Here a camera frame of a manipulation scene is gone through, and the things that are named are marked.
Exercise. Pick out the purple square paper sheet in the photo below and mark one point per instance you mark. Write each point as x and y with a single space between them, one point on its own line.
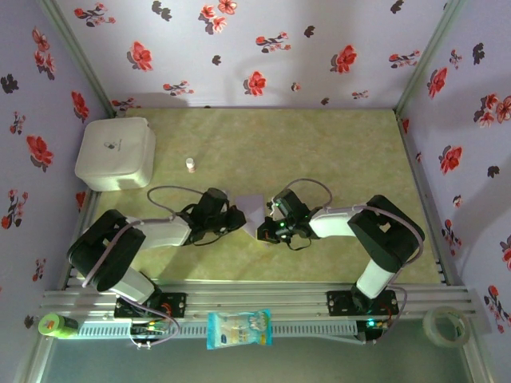
251 211

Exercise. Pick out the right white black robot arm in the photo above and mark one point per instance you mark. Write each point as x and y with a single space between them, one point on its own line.
331 225

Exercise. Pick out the small white pink bottle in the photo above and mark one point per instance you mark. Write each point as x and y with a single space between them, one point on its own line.
191 165

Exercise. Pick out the blue snack packet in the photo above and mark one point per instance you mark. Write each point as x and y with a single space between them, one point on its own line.
239 329

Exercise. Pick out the small controller board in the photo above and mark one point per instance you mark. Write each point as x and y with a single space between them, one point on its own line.
373 325
149 329

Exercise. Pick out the white plastic storage box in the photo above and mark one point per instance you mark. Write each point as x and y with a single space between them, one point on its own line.
113 151

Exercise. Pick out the clear tape roll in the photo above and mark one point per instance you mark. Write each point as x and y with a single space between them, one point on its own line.
433 337

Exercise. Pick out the green bottle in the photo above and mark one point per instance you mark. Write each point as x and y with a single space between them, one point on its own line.
56 325

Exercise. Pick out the wide aluminium base rail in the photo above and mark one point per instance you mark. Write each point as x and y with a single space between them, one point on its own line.
259 297

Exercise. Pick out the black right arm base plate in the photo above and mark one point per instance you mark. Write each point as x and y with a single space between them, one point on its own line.
339 303

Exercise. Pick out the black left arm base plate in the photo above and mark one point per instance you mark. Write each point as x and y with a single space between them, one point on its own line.
175 305

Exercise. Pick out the aluminium table edge rail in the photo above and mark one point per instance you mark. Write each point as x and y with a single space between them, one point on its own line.
426 199
85 207

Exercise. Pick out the aluminium frame post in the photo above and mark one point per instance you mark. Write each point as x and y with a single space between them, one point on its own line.
430 56
34 363
477 363
78 60

